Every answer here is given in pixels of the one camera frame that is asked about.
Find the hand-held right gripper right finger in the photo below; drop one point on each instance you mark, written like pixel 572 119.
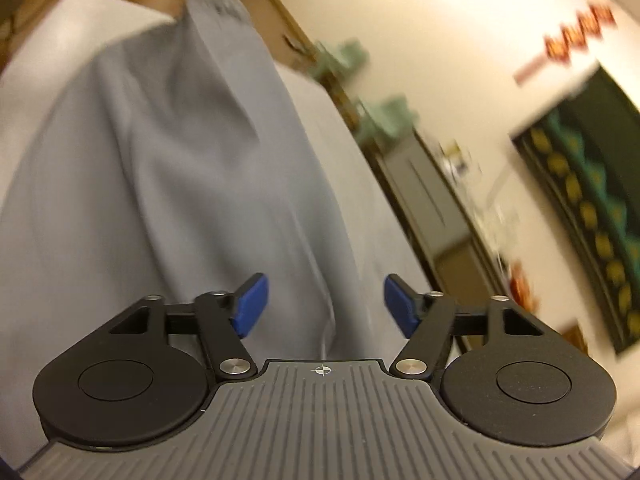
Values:
pixel 400 305

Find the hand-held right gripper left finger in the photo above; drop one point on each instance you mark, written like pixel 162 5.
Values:
pixel 252 307

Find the gray pants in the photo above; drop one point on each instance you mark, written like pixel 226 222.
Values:
pixel 175 185

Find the gray low cabinet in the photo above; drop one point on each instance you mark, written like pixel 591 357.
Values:
pixel 430 200

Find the red fruit plate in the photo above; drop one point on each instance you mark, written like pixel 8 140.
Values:
pixel 524 285

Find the green plastic chair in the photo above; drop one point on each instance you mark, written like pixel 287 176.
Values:
pixel 387 117
pixel 340 60

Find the wooden chess board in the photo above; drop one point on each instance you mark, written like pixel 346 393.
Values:
pixel 575 337

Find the wall television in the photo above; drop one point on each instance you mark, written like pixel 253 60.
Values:
pixel 600 160

